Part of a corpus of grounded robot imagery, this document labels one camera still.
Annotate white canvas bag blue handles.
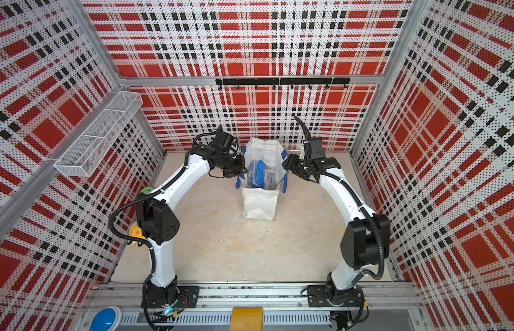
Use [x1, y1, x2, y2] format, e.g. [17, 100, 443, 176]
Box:
[236, 137, 288, 221]

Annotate green round toy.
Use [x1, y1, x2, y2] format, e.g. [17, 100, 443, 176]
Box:
[141, 187, 153, 195]

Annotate blue compass set case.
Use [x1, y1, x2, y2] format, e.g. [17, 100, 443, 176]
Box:
[248, 160, 270, 190]

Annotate yellow toy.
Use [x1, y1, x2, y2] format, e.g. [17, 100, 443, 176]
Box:
[127, 222, 144, 246]

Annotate black hook rail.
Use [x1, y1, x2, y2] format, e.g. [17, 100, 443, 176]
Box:
[215, 77, 351, 88]

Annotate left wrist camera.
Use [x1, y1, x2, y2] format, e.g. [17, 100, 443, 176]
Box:
[210, 125, 239, 155]

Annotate white wire mesh basket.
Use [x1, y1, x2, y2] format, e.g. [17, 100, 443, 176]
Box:
[54, 91, 142, 177]

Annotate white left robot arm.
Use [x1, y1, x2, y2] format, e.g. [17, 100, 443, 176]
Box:
[108, 143, 247, 304]

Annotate blue round button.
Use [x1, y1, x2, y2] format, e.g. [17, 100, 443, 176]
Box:
[90, 306, 123, 331]

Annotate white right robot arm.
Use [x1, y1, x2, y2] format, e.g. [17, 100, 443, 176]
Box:
[283, 154, 390, 297]

